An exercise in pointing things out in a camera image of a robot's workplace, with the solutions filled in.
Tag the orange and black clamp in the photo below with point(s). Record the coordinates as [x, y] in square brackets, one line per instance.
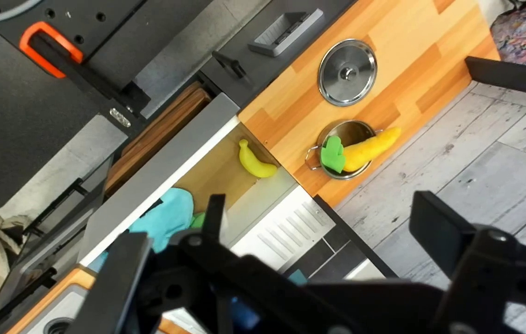
[47, 37]

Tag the brown wooden board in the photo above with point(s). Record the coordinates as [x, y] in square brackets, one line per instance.
[160, 134]

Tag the drawer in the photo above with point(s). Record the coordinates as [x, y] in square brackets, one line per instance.
[151, 181]

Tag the yellow plush carrot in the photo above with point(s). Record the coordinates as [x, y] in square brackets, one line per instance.
[369, 148]

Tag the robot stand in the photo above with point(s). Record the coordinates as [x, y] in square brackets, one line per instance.
[12, 120]

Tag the black beam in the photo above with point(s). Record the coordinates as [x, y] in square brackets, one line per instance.
[513, 76]

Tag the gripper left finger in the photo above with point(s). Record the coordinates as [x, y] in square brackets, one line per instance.
[123, 278]

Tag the yellow toy banana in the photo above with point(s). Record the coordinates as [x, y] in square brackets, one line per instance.
[256, 166]

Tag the silver pot lid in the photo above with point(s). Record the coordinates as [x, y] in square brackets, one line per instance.
[347, 72]

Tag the silver pot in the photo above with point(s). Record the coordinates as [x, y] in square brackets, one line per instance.
[353, 130]

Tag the sink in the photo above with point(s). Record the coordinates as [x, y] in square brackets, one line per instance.
[54, 315]

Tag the teal cloth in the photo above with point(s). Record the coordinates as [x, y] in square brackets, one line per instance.
[170, 218]

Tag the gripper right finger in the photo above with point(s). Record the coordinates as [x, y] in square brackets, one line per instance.
[444, 232]

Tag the green toy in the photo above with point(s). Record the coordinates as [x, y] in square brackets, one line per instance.
[198, 220]

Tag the grey tray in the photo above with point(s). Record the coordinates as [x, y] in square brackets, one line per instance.
[300, 35]

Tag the toy kitchen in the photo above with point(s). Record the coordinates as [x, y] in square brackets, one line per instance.
[411, 69]

